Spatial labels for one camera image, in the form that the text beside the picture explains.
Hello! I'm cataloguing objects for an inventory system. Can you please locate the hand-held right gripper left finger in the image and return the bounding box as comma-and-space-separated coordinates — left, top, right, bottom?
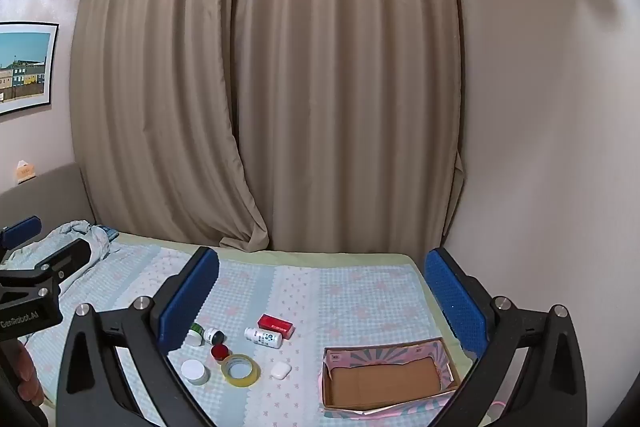
55, 247, 221, 427

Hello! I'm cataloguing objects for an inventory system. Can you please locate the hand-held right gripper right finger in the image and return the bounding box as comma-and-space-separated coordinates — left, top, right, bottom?
425, 248, 588, 427

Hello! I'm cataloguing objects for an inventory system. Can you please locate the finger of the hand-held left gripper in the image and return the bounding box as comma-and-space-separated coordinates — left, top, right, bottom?
27, 238, 94, 290
0, 215, 43, 253

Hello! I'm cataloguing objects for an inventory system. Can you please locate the white pill bottle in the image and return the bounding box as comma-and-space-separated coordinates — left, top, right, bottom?
244, 327, 284, 350

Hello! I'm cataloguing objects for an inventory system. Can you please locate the small red box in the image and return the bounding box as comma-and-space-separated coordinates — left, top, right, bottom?
257, 313, 296, 340

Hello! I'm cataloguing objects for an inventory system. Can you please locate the yellow tape roll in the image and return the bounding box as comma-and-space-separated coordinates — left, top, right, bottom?
220, 353, 262, 389

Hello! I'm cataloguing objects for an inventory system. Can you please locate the pink lined cardboard box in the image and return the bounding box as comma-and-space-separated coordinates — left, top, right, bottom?
318, 338, 462, 419

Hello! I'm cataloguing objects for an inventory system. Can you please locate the person's left hand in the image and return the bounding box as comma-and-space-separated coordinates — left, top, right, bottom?
11, 347, 45, 408

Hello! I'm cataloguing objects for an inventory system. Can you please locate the crumpled light blue cloth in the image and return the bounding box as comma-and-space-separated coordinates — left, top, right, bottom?
0, 221, 121, 308

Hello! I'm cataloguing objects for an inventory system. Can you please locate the grey padded headboard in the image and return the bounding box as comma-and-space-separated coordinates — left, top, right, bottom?
0, 162, 96, 253

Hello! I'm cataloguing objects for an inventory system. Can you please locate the orange tissue box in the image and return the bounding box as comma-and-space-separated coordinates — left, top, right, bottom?
12, 160, 37, 184

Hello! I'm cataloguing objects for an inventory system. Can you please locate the pale green mattress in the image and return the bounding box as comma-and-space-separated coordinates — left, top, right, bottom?
107, 231, 481, 358

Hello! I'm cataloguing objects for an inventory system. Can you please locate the checked light blue blanket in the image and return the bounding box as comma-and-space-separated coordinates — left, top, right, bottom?
20, 242, 476, 427

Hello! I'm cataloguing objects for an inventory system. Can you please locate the beige curtain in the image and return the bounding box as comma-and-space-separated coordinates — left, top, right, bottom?
67, 0, 271, 252
232, 0, 467, 254

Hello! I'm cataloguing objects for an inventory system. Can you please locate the framed wall poster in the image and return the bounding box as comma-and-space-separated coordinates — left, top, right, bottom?
0, 22, 60, 116

